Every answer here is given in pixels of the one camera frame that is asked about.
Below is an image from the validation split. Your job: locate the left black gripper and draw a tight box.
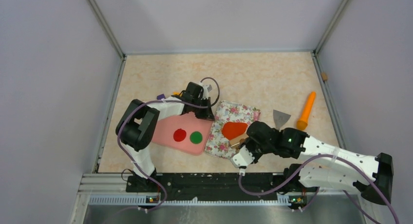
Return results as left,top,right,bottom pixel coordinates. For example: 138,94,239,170
192,97,214,121

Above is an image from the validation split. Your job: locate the wooden rolling pin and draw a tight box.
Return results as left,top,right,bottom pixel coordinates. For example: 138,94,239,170
229,134,248,150

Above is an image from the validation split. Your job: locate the orange-red dough piece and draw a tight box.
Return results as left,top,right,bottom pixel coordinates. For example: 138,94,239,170
221,122,248,140

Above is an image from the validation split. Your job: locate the pink plastic tray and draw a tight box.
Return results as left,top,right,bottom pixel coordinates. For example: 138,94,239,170
152,112,213,155

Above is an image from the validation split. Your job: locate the floral patterned tray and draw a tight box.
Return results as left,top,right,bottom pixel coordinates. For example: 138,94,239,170
205,100,261,159

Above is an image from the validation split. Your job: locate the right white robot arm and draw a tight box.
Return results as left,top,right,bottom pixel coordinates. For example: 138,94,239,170
231,121,394,205

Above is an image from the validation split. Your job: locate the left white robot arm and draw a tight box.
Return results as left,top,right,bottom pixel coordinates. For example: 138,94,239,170
115,82,215,192

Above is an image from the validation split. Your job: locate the red dough disc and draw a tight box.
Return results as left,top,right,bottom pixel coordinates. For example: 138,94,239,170
173,129,187,142

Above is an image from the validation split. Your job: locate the green dough disc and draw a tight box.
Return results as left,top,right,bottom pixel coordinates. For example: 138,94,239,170
189,131,203,144

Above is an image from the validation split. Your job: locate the purple toy block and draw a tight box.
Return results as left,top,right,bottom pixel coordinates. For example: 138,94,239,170
156,94,166,100

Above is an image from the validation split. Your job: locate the orange toy carrot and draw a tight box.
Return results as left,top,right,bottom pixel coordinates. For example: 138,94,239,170
296,92,317,131

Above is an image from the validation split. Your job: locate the small wooden cork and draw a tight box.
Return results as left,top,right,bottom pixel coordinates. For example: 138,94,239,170
320,72,328,82

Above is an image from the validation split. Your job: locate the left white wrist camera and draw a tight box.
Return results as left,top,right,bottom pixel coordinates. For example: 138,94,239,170
199,82,212,99

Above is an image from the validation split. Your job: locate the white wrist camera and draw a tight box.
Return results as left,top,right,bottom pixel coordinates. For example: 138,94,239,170
230,146,255,168
199,82,212,99

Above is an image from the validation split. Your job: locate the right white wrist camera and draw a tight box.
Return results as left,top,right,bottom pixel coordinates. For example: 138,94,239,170
230,146,255,168

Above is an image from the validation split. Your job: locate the metal scraper wooden handle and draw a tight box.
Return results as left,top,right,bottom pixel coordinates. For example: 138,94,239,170
273,110,291,130

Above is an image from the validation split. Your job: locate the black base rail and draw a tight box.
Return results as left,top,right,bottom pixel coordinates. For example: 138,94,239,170
126,173,317,202

